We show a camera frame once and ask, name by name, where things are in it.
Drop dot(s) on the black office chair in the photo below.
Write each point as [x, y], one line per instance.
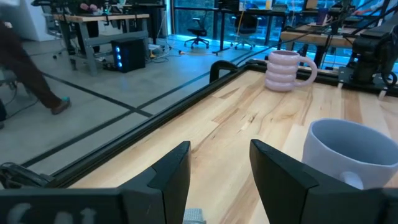
[245, 28]
[197, 32]

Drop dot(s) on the blue-grey mug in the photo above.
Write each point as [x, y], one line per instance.
[342, 149]

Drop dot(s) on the black computer tower blue lights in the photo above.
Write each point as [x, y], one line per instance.
[129, 55]

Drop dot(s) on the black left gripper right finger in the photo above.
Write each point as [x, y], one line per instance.
[280, 186]

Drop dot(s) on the wood-topped grey workbench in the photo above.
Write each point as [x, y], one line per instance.
[93, 37]

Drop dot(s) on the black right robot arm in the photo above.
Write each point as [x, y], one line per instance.
[370, 53]

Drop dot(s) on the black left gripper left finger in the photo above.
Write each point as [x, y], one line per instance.
[168, 186]

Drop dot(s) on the lilac ribbed mug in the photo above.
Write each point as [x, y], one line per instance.
[281, 71]

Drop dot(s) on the walking person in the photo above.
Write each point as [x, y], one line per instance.
[21, 68]

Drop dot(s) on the white building pillar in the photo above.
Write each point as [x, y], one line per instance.
[28, 18]

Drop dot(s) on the grey folded cloth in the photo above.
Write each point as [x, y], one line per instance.
[194, 217]

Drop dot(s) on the black aluminium table frame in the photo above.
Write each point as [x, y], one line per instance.
[140, 132]

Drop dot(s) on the wooden bench with black frame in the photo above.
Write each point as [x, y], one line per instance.
[311, 38]

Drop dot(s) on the black-framed desk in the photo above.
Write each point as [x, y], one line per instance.
[222, 31]

